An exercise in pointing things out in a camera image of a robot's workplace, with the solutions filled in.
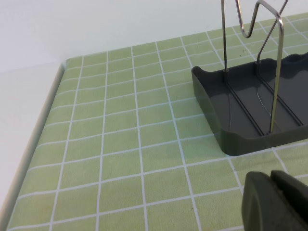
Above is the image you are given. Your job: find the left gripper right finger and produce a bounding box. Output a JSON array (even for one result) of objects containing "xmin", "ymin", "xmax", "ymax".
[{"xmin": 270, "ymin": 169, "xmax": 308, "ymax": 231}]

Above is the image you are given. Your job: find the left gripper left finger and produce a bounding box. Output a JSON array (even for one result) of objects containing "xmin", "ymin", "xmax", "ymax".
[{"xmin": 242, "ymin": 170, "xmax": 293, "ymax": 231}]

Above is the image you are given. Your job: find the grey lid rack with wires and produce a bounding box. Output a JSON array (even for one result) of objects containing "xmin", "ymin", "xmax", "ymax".
[{"xmin": 191, "ymin": 0, "xmax": 308, "ymax": 157}]

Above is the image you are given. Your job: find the green checkered tablecloth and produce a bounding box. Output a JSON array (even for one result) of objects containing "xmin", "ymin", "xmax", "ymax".
[{"xmin": 0, "ymin": 12, "xmax": 308, "ymax": 231}]

